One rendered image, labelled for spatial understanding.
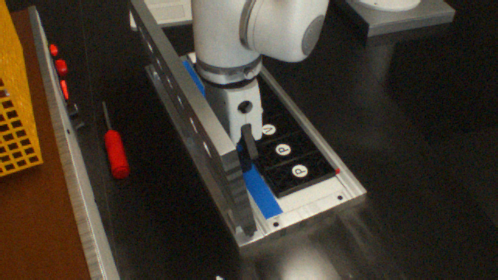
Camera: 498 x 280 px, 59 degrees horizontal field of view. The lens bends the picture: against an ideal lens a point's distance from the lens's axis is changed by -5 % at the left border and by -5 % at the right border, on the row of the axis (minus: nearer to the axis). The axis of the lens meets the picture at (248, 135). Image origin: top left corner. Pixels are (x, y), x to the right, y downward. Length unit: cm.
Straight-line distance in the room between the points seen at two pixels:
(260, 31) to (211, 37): 7
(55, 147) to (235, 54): 23
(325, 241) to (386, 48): 50
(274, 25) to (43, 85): 31
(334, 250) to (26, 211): 40
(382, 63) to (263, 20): 53
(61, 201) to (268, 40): 27
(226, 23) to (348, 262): 35
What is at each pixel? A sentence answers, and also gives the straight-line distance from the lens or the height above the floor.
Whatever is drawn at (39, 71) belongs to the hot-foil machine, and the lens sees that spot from 66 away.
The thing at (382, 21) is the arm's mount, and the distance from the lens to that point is 106.
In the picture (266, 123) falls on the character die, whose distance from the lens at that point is 76.
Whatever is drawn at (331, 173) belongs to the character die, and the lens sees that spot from 70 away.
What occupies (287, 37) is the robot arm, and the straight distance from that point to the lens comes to 48.
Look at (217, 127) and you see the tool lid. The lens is 50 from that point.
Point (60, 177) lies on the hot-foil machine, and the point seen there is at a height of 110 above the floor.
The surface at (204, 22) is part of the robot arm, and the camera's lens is 53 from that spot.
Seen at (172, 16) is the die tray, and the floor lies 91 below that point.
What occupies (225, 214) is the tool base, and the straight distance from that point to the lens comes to 66.
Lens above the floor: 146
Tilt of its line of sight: 45 degrees down
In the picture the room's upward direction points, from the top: straight up
